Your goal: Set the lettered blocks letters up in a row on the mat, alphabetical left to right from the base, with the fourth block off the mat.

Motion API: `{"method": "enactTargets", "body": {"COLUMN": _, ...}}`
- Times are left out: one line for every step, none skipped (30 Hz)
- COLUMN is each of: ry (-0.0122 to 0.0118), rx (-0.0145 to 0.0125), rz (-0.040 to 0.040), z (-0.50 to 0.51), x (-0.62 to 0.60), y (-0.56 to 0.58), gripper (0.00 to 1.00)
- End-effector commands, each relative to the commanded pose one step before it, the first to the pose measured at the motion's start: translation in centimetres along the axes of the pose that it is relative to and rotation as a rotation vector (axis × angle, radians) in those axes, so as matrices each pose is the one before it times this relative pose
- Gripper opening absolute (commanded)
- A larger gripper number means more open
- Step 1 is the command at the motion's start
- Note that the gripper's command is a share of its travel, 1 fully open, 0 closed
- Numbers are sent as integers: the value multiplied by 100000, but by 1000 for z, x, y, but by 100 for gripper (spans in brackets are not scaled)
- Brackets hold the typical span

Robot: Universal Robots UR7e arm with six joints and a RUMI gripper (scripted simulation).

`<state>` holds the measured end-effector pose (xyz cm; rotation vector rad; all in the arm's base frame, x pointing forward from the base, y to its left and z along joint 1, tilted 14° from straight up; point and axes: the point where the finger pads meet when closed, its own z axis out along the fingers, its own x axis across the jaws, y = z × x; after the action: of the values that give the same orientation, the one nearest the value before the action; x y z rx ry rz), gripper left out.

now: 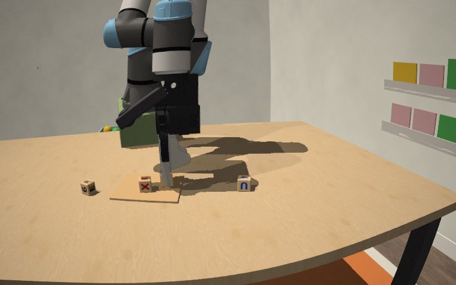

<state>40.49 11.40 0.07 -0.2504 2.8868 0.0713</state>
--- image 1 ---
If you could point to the tan square mat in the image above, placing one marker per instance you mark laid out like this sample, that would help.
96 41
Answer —
128 189

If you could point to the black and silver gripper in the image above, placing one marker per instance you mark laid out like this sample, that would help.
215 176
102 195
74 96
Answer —
178 113

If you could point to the tan letter block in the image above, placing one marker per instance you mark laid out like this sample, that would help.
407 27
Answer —
145 183
163 182
88 187
244 183

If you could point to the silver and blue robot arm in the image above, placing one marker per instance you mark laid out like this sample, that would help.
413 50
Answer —
173 27

